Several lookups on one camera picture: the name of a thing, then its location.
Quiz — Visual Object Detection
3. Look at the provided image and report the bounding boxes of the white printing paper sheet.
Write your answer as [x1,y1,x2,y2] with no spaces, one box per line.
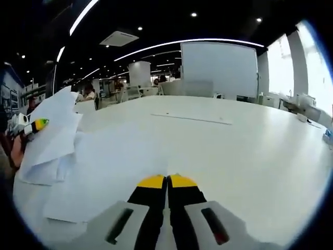
[43,122,180,224]

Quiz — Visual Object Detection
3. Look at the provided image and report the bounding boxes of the thin ceiling light strip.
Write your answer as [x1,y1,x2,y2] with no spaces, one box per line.
[113,38,265,63]

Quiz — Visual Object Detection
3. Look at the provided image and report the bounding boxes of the grey desk panel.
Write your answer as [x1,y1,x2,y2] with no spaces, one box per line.
[182,80,214,97]

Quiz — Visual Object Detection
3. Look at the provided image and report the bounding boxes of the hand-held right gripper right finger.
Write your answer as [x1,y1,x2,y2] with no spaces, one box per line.
[166,173,283,250]

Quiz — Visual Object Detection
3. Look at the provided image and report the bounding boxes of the wide ceiling light strip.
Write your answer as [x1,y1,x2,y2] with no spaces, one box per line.
[69,0,100,36]

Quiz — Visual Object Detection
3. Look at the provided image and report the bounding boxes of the white square column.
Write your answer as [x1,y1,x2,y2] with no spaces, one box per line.
[129,61,151,88]

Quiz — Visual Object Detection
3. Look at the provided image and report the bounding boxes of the ceiling air conditioner vent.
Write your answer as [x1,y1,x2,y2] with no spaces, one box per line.
[99,30,140,47]

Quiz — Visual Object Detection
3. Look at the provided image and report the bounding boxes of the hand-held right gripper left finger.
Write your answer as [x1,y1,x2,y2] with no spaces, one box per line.
[46,174,167,250]

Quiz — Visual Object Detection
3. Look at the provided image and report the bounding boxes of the person's left hand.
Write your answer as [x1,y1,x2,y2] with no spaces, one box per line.
[7,133,28,168]

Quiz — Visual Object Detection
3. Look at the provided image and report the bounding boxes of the white mobile whiteboard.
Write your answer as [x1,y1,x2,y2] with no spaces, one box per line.
[181,41,260,98]

